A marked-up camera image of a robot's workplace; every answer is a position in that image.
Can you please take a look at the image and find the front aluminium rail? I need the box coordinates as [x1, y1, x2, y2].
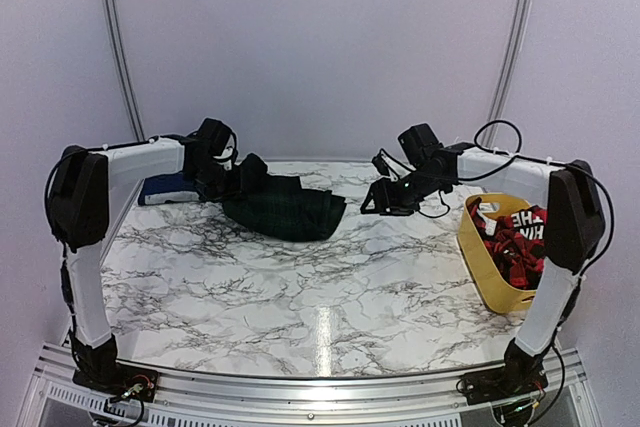
[17, 344, 603, 426]

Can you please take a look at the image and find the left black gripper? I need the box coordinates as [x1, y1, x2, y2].
[187, 158, 245, 202]

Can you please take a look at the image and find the navy blue t-shirt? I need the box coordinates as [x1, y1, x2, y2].
[137, 172, 201, 206]

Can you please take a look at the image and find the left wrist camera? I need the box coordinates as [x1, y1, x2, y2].
[196, 118, 238, 163]

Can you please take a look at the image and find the right aluminium frame post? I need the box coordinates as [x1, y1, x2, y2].
[488, 0, 532, 121]

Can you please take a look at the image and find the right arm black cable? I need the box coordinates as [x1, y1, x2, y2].
[472, 119, 616, 268]

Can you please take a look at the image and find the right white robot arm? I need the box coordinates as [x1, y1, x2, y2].
[360, 141, 614, 395]

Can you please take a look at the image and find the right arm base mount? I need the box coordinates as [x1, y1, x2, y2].
[456, 366, 548, 405]

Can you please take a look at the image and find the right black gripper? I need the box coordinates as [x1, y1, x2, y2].
[359, 167, 445, 216]

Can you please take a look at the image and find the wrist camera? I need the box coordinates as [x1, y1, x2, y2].
[196, 118, 238, 163]
[398, 123, 443, 168]

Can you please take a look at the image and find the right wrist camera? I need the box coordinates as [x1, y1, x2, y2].
[398, 123, 443, 168]

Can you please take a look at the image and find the left aluminium frame post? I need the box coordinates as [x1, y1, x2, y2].
[102, 0, 146, 141]

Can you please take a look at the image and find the aluminium frame post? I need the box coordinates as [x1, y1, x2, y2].
[488, 0, 532, 121]
[102, 0, 146, 141]

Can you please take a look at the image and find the red black printed garment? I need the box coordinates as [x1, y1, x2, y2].
[467, 198, 547, 290]

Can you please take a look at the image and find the dark green plaid garment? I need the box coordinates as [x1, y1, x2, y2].
[222, 153, 346, 242]

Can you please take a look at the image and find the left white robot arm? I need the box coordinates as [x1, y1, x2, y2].
[44, 127, 237, 392]

